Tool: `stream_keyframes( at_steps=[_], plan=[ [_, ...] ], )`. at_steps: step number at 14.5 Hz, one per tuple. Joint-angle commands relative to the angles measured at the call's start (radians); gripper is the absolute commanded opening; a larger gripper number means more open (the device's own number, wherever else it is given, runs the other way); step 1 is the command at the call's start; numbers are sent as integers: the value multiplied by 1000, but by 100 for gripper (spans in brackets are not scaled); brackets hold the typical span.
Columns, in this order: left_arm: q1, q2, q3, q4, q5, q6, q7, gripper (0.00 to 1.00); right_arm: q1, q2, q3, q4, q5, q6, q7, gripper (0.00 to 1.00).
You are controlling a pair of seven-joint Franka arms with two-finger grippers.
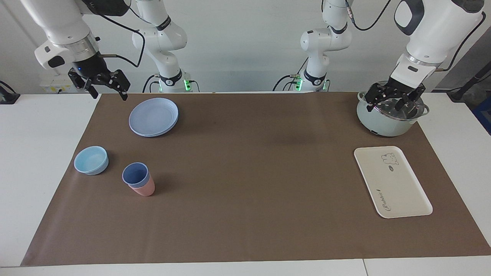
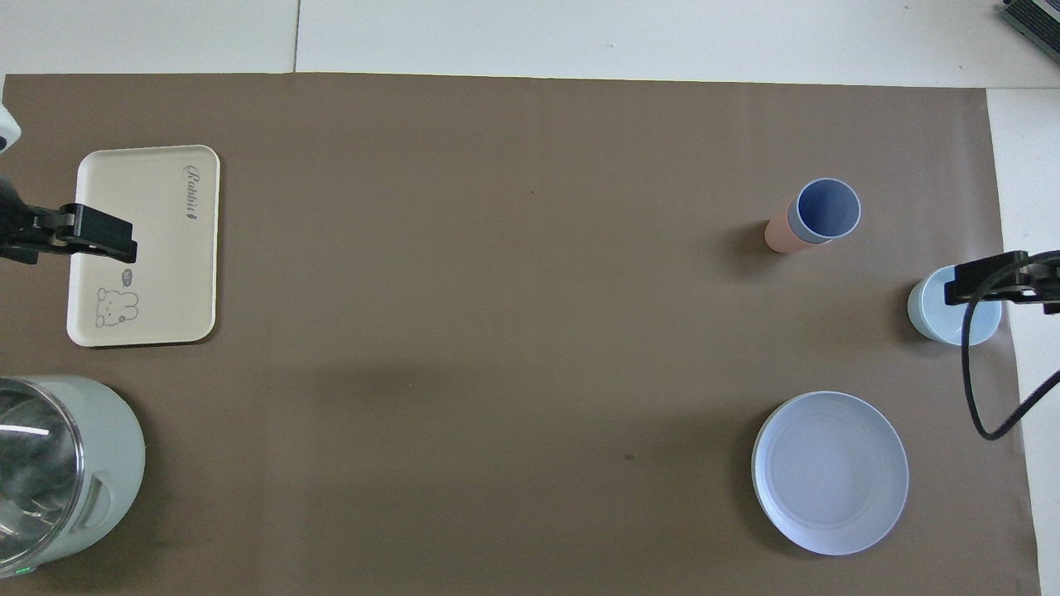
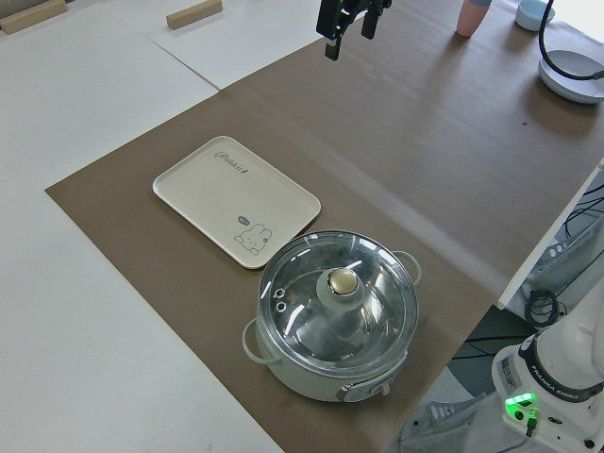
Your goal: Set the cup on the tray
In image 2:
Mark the pink plastic cup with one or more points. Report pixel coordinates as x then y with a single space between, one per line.
780 235

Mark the light blue bowl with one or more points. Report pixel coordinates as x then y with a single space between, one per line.
932 310

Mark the pale blue plate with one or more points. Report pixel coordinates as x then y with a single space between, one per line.
830 472

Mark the brown table mat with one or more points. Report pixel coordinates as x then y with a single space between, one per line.
497 331

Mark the cream rabbit print tray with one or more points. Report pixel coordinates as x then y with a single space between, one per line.
166 273

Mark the grey ribbed device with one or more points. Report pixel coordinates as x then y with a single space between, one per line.
1035 21

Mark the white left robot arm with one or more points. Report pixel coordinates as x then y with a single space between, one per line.
5 126

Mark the green pot with glass lid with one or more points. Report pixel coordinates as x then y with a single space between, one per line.
99 447

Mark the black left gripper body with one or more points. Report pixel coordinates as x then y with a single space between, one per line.
12 222

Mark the blue plastic cup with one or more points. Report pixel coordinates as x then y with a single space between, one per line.
828 207

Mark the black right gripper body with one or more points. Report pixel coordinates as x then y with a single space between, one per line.
1048 281

